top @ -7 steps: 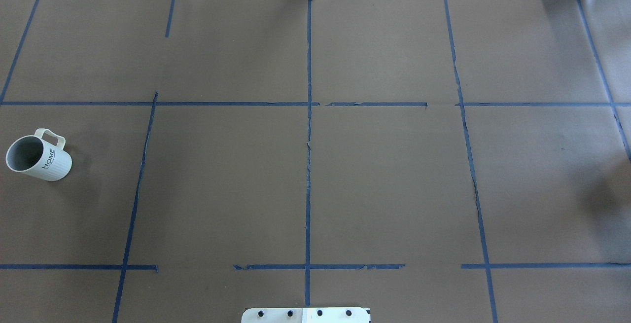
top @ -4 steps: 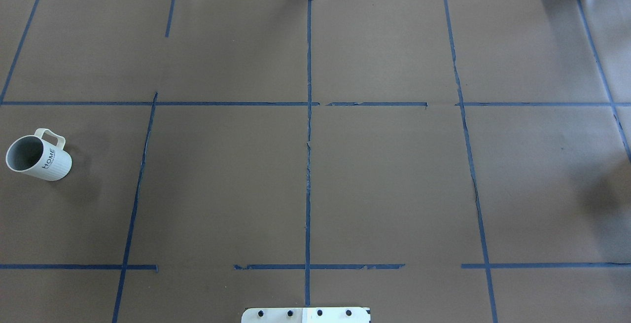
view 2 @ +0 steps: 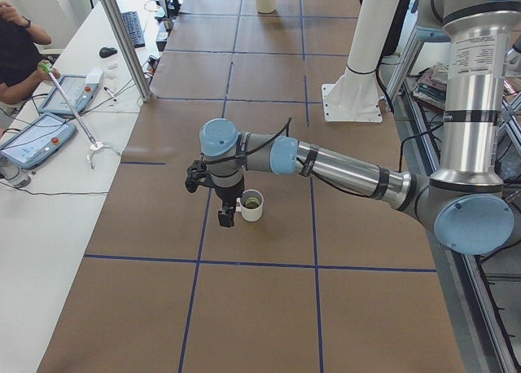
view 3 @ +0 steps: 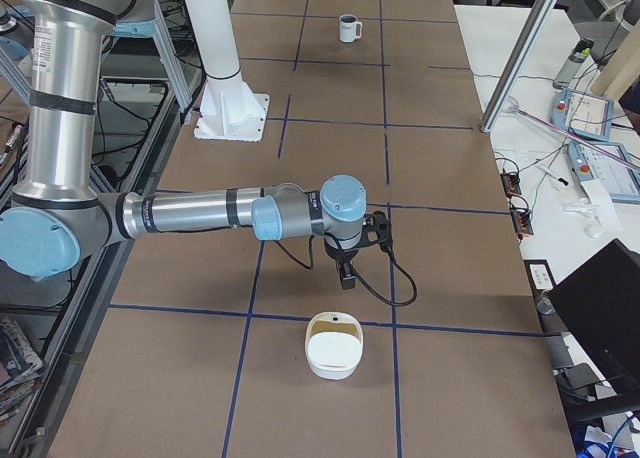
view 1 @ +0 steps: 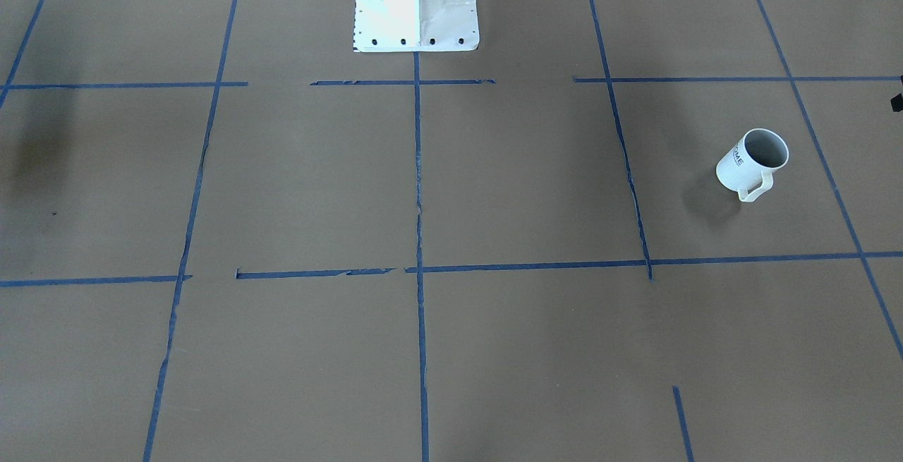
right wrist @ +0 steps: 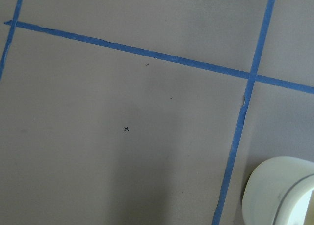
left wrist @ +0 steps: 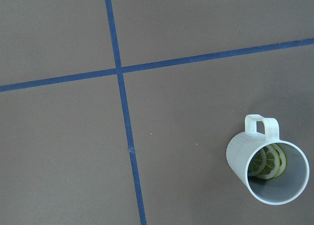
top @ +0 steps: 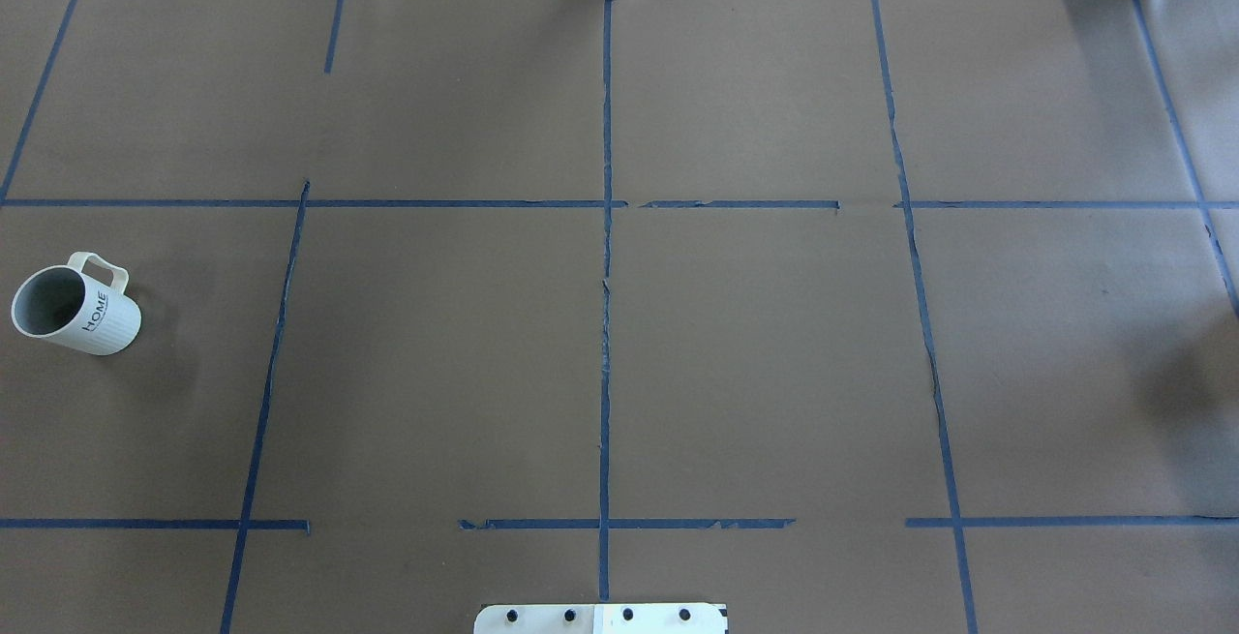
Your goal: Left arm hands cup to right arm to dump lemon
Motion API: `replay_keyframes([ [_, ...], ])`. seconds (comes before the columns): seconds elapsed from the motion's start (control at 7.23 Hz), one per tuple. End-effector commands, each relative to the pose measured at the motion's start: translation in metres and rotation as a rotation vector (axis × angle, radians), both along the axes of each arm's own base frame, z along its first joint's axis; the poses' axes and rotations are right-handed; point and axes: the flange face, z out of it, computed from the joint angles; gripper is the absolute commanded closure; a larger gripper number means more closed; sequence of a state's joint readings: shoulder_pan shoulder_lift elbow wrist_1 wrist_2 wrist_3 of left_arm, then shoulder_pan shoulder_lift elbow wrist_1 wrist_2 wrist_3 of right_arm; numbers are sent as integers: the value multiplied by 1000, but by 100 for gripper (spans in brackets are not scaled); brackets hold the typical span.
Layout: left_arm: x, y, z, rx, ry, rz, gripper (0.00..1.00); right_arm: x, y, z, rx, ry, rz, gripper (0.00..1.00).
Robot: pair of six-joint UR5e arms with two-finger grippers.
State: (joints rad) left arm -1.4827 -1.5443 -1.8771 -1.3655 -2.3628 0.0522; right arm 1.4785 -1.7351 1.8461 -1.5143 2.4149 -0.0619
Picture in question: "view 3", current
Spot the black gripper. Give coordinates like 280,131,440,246
324,234,358,290

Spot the white mug with handle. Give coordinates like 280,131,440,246
338,14,363,44

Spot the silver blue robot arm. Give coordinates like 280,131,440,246
1,0,367,289

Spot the white oval bowl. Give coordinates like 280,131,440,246
305,311,364,380

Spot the lower orange circuit board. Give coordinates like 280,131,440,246
510,207,534,239

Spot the orange circuit board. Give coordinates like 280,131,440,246
510,207,534,239
500,172,521,198

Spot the upper orange circuit board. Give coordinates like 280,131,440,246
500,172,521,198

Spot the pink reacher grabber stick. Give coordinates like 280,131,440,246
503,105,640,173

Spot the black laptop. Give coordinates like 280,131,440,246
549,239,639,394

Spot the lower blue teach pendant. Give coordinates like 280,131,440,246
567,142,639,203

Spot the blue teach pendant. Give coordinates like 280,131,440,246
551,88,614,141
567,142,639,203

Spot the upper blue teach pendant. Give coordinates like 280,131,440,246
551,88,614,141

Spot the stack of magazines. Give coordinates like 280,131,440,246
1,316,45,426

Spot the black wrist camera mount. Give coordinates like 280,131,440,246
359,211,393,254

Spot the aluminium frame post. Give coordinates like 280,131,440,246
480,0,557,133

